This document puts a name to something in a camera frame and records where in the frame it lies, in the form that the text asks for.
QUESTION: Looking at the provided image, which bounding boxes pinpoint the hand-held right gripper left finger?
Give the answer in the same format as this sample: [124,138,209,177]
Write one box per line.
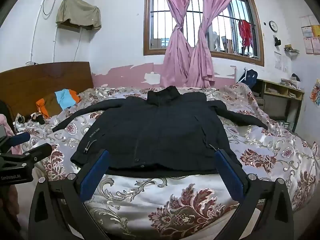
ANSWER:
[28,149,112,240]

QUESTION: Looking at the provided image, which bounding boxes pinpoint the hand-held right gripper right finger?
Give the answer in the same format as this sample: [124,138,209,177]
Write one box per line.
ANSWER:
[214,149,294,240]

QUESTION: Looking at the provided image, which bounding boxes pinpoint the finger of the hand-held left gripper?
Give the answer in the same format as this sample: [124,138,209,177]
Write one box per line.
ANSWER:
[0,132,31,150]
[15,143,53,165]

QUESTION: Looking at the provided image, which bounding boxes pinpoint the black jacket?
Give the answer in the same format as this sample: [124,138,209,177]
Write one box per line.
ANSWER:
[52,85,268,175]

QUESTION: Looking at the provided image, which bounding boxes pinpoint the red hanging clothes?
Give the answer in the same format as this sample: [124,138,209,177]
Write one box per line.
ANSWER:
[238,19,253,53]

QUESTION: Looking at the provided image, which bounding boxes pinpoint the pink cloth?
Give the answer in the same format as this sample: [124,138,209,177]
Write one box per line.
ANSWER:
[0,113,16,155]

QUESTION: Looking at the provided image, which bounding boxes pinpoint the small dark bundle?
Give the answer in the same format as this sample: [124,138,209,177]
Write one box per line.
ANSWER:
[15,112,46,126]

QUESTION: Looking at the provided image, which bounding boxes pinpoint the floral bedspread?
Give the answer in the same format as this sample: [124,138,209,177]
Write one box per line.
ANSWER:
[14,84,318,240]

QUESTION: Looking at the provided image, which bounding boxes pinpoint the orange blue brown pillow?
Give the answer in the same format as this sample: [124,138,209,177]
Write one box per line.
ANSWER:
[35,88,82,119]

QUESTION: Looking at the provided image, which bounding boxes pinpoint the wooden headboard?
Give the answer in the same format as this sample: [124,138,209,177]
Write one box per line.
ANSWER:
[0,61,94,130]

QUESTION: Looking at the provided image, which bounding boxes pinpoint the wooden desk with shelves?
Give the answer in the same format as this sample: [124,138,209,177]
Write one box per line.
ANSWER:
[256,78,306,131]

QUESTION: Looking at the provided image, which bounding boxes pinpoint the dark blue backpack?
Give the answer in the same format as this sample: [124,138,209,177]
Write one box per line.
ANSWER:
[237,68,259,91]

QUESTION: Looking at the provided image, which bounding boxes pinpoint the stack of papers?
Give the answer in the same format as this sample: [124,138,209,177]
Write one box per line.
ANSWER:
[280,78,301,88]

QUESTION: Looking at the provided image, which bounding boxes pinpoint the pink curtain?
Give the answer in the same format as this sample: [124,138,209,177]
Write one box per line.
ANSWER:
[186,0,245,88]
[158,0,195,88]

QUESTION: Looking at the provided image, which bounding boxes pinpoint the khaki covered air conditioner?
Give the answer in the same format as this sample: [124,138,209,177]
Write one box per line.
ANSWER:
[55,0,102,31]

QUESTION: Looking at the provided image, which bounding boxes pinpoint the wooden barred window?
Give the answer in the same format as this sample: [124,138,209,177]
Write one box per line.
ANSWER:
[143,0,265,67]

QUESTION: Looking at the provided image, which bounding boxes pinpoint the white wall cable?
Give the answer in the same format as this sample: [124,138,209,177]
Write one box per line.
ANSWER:
[29,0,63,64]

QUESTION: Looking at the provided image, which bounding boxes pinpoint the colourful wall sticker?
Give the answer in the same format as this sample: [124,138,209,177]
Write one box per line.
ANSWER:
[310,78,320,105]

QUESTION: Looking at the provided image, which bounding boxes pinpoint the white wall paper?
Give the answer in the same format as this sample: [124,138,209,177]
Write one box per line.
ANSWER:
[274,51,291,72]

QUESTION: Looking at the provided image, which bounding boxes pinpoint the small wall shelf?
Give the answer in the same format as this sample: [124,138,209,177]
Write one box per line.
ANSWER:
[284,44,300,54]

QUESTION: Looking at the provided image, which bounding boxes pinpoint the wall certificates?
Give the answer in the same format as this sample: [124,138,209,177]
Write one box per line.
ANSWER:
[300,15,320,55]

